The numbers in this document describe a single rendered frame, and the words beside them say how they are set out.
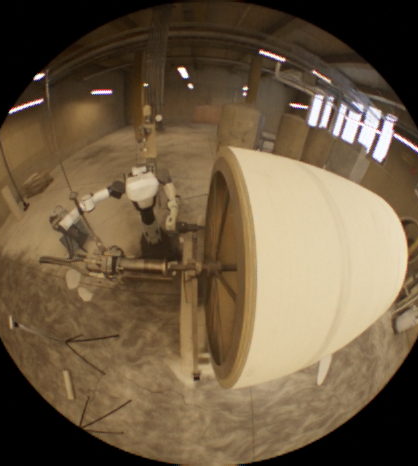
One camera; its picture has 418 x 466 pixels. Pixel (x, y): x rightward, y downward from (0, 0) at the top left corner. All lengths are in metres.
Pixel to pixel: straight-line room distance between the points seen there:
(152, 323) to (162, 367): 0.57
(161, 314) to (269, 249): 1.77
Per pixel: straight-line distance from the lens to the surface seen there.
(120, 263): 1.24
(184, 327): 1.76
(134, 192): 1.29
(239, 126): 5.00
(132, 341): 2.07
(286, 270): 0.39
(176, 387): 2.02
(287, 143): 6.11
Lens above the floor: 1.93
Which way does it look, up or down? 47 degrees down
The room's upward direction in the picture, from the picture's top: 8 degrees clockwise
